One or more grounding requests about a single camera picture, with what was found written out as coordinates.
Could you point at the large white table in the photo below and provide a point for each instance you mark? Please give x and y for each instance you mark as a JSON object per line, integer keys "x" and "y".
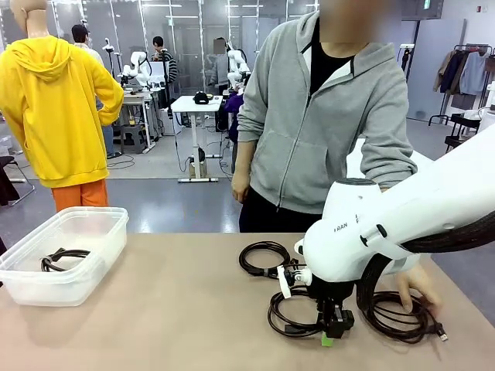
{"x": 356, "y": 154}

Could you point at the black metal chair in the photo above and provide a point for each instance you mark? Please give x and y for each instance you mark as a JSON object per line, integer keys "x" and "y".
{"x": 15, "y": 181}

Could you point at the person's right hand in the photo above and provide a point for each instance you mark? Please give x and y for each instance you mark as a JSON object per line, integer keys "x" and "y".
{"x": 240, "y": 189}

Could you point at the black cap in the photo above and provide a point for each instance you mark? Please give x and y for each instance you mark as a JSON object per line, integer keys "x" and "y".
{"x": 201, "y": 98}

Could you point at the background person in striped shirt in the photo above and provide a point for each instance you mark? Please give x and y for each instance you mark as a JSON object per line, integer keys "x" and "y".
{"x": 164, "y": 58}

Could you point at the person in grey hoodie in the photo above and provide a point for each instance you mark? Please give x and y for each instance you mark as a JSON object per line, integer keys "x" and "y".
{"x": 294, "y": 135}

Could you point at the grey step stool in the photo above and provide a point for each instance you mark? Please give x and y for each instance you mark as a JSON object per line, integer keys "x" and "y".
{"x": 132, "y": 137}

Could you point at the mannequin in yellow hoodie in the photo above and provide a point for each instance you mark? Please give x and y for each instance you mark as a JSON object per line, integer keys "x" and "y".
{"x": 54, "y": 108}

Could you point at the person's left hand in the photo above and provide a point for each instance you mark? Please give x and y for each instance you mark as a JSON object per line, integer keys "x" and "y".
{"x": 419, "y": 284}

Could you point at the person's left forearm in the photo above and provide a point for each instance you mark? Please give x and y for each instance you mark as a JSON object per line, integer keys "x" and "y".
{"x": 386, "y": 166}

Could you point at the person's right forearm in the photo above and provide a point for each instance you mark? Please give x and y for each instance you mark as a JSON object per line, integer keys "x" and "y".
{"x": 241, "y": 162}

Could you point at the black clothes rack with garments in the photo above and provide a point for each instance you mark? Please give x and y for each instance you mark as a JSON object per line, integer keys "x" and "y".
{"x": 464, "y": 69}

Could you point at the black utility cart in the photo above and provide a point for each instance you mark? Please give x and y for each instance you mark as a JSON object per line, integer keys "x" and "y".
{"x": 464, "y": 123}

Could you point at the black braided right arm sleeve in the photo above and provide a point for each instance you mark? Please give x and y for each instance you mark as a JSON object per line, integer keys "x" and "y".
{"x": 444, "y": 239}

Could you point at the white standing desk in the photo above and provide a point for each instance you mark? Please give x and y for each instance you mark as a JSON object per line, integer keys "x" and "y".
{"x": 185, "y": 104}

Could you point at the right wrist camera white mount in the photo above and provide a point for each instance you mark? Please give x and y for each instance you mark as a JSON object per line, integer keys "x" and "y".
{"x": 299, "y": 276}

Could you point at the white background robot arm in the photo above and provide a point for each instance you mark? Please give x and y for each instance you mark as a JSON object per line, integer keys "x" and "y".
{"x": 237, "y": 65}
{"x": 139, "y": 69}

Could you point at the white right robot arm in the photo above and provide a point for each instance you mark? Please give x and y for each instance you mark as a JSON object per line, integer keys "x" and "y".
{"x": 386, "y": 224}

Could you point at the background person in grey top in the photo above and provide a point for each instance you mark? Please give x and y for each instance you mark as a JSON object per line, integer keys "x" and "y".
{"x": 220, "y": 67}

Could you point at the background person with black cap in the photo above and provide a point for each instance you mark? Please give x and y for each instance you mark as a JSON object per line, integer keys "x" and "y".
{"x": 82, "y": 35}

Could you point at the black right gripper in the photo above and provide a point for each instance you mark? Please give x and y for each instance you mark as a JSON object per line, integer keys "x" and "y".
{"x": 328, "y": 290}

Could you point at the clear plastic storage container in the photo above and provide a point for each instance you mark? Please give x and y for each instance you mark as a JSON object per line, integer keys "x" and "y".
{"x": 62, "y": 278}

